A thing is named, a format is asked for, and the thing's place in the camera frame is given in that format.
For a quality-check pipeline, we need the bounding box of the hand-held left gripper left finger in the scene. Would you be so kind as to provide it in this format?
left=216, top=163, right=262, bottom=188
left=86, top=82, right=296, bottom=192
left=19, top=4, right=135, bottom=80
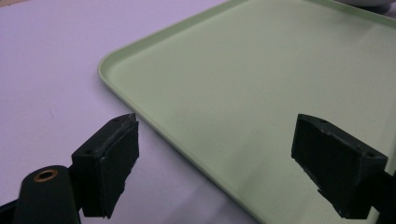
left=71, top=112, right=140, bottom=219

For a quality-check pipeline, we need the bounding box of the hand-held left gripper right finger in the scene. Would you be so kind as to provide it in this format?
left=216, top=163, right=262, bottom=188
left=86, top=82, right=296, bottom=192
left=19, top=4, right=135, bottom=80
left=290, top=113, right=389, bottom=220

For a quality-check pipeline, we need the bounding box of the light green plastic tray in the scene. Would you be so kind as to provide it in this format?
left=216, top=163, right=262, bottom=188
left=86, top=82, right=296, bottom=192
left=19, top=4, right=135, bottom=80
left=97, top=0, right=396, bottom=224

